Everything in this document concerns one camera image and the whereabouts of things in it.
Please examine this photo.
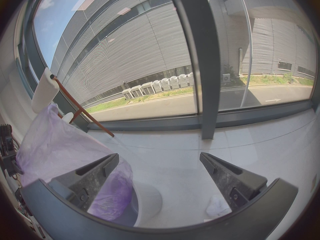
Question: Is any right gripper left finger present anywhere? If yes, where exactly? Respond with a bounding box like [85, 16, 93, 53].
[49, 153, 120, 212]

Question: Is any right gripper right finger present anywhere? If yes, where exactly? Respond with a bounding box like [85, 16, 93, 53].
[199, 152, 268, 212]

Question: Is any purple plastic bag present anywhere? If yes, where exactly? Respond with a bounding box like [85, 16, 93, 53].
[15, 103, 133, 221]

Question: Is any white trash bin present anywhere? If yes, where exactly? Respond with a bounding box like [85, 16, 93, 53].
[117, 184, 163, 227]

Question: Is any crumpled white paper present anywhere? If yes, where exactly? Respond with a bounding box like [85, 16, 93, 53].
[206, 195, 232, 219]

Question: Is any white cushioned wooden chair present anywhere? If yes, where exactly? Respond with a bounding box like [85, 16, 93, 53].
[31, 67, 115, 137]

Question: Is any window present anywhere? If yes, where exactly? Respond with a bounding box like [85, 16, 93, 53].
[15, 0, 320, 139]

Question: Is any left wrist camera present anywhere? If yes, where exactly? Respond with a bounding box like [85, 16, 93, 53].
[0, 124, 13, 156]

